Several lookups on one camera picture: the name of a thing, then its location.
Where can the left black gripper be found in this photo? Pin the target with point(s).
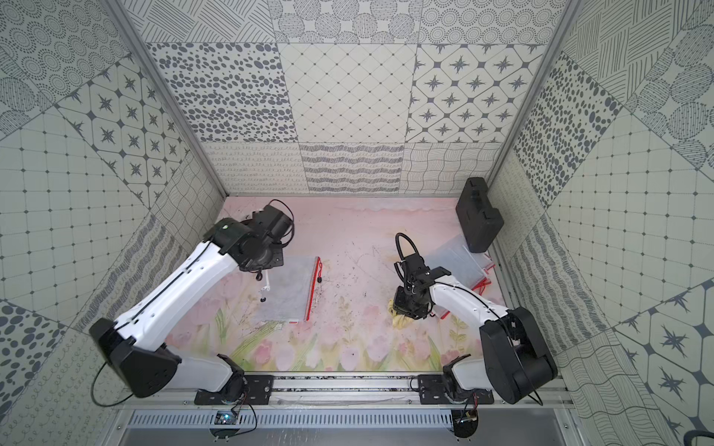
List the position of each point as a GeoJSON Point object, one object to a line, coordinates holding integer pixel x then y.
{"type": "Point", "coordinates": [264, 268]}

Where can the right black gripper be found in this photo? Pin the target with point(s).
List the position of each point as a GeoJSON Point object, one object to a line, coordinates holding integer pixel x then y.
{"type": "Point", "coordinates": [401, 308]}

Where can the yellow microfiber cloth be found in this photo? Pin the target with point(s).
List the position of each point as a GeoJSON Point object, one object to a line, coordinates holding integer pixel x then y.
{"type": "Point", "coordinates": [399, 321]}

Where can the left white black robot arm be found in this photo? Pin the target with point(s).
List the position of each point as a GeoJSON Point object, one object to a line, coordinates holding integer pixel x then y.
{"type": "Point", "coordinates": [133, 345]}

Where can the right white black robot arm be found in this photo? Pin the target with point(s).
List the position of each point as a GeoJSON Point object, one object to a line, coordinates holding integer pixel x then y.
{"type": "Point", "coordinates": [516, 360]}

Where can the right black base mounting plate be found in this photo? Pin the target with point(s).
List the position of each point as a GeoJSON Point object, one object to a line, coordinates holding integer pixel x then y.
{"type": "Point", "coordinates": [432, 390]}

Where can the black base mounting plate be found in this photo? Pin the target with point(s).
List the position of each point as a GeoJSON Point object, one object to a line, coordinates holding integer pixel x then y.
{"type": "Point", "coordinates": [252, 389]}
{"type": "Point", "coordinates": [432, 390]}

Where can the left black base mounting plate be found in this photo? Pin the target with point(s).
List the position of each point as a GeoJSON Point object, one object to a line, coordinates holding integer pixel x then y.
{"type": "Point", "coordinates": [252, 389]}

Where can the aluminium mounting rail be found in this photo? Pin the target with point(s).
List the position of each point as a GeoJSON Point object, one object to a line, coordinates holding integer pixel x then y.
{"type": "Point", "coordinates": [382, 390]}

